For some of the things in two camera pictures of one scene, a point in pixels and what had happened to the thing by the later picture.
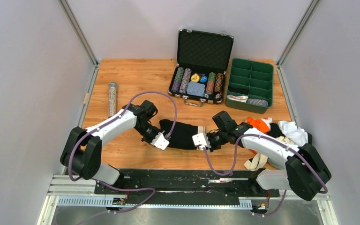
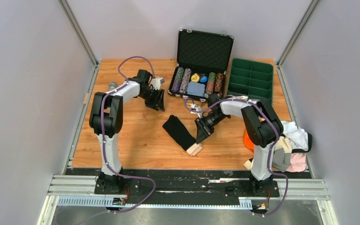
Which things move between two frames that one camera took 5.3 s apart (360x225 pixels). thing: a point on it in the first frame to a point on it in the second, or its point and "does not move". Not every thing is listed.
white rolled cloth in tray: (243, 99) does not move
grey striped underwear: (258, 101) does not move
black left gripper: (149, 141) to (157, 103)
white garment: (298, 136) does not move
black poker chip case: (203, 59) does not move
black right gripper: (213, 148) to (202, 134)
